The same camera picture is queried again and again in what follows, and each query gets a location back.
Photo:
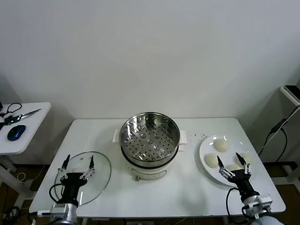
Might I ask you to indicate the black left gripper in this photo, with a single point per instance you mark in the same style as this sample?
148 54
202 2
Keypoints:
71 185

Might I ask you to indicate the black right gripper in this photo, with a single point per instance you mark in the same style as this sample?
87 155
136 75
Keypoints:
242 182

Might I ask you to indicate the white steamed baozi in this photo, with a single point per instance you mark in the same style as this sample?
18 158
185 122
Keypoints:
221 145
232 167
211 160
248 157

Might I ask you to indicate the round glass pot lid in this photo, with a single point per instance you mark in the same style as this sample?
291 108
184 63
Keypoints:
100 168

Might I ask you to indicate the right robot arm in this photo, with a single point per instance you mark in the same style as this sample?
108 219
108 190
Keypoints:
253 208

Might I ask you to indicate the perforated steel steamer basket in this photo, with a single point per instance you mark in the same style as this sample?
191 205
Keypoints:
131 131

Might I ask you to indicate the large white plate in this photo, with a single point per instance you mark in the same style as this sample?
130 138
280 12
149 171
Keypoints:
230 152

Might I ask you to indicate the small white side table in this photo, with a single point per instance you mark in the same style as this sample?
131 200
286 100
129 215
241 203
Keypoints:
35 126

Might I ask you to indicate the blue computer mouse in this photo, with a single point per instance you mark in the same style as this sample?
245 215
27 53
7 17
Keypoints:
16 132

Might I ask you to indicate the white electric cooker pot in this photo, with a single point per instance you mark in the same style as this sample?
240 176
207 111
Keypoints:
147 172

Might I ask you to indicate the silver scissors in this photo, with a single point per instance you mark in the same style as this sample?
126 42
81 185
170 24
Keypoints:
30 112

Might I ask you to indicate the white metal stand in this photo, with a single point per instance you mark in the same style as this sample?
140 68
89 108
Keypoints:
284 93

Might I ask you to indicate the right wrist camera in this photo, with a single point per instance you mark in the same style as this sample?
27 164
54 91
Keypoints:
264 200

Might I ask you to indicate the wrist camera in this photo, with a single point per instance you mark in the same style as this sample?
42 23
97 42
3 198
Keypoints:
264 200
43 213

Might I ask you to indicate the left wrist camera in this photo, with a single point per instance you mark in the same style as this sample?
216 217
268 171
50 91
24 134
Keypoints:
43 213

